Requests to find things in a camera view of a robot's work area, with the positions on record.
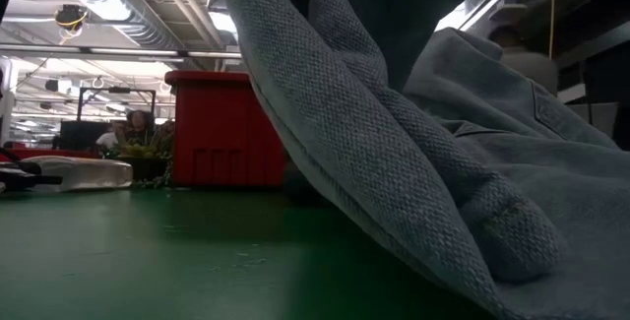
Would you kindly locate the light blue garment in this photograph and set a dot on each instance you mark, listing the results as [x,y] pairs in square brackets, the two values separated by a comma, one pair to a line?
[394,162]

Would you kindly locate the red plastic laundry bin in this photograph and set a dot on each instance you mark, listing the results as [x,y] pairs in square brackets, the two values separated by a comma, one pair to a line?
[221,133]

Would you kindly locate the small potted succulent plant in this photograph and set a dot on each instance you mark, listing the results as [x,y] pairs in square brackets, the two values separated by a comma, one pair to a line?
[147,155]

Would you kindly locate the person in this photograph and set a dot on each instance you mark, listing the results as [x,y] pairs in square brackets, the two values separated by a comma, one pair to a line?
[139,125]
[108,139]

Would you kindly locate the green table mat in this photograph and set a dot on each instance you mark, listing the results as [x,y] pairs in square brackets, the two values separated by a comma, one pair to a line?
[172,261]

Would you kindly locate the long strip ceiling light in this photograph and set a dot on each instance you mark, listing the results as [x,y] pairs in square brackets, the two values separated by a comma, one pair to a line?
[133,52]

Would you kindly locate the white box with orange label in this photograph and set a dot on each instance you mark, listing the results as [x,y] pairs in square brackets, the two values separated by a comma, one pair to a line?
[83,172]

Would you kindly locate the black monitor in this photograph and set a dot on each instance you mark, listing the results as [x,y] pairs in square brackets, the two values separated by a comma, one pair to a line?
[81,137]

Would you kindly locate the red low counter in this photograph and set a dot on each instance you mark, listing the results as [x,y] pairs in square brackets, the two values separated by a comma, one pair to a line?
[39,153]

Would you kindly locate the white paper sheet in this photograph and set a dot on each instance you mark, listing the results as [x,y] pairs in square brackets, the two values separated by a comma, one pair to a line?
[598,118]

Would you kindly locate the black metal rack frame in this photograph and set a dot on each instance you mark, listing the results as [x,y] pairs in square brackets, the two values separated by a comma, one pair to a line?
[118,91]

